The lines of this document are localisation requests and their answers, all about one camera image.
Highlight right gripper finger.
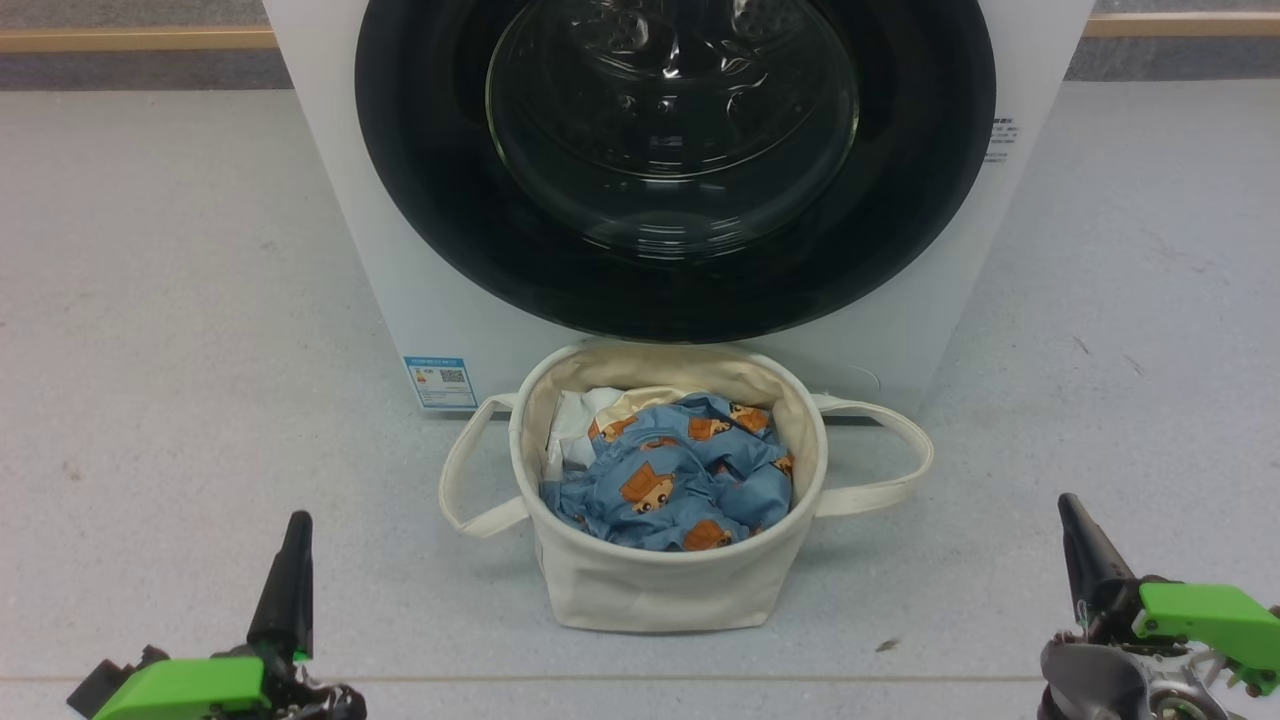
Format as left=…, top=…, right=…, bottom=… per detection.
left=1058, top=493, right=1138, bottom=626

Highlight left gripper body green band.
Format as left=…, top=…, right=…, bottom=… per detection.
left=95, top=650, right=367, bottom=720

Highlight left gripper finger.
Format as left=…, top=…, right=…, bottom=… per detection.
left=247, top=511, right=314, bottom=663

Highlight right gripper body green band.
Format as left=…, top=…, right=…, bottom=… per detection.
left=1040, top=583, right=1280, bottom=720

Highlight white cream garment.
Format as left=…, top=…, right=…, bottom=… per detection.
left=545, top=385, right=701, bottom=481

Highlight blue garment with orange print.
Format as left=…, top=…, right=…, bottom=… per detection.
left=540, top=393, right=796, bottom=553

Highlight black round glass washer door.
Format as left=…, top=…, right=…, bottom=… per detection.
left=355, top=0, right=998, bottom=344

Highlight white front-load washing machine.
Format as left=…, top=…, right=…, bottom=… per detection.
left=262, top=0, right=1096, bottom=421

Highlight blue energy label sticker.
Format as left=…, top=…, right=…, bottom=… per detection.
left=403, top=355, right=479, bottom=411

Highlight cream canvas laundry basket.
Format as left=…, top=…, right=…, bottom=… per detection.
left=438, top=342, right=935, bottom=634

